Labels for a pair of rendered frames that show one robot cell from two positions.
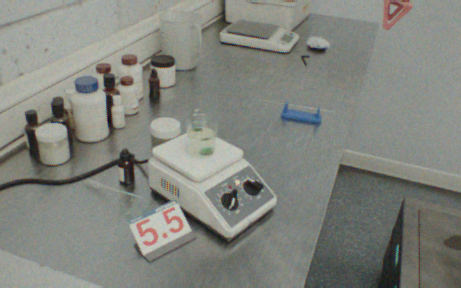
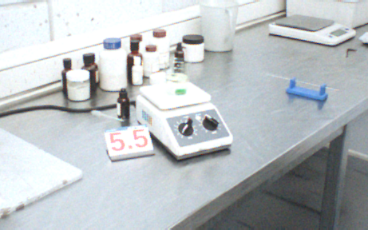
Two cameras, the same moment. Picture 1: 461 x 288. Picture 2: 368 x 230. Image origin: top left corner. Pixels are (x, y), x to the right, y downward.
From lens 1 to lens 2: 0.48 m
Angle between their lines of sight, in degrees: 24
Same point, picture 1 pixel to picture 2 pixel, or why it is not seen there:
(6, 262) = (18, 143)
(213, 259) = (160, 167)
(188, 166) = (160, 99)
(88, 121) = (108, 73)
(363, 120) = not seen: outside the picture
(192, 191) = (158, 117)
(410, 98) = not seen: outside the picture
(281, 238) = (223, 165)
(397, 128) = not seen: outside the picture
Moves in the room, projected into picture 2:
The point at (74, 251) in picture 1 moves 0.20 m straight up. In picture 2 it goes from (64, 147) to (57, 53)
